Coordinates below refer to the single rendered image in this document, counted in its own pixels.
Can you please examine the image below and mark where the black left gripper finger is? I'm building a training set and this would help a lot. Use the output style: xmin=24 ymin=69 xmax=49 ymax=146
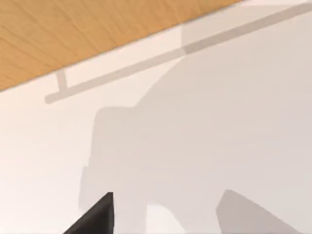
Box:
xmin=62 ymin=192 xmax=115 ymax=234

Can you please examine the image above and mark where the wooden cupboard front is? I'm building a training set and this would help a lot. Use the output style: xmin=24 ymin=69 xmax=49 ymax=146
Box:
xmin=0 ymin=0 xmax=251 ymax=93

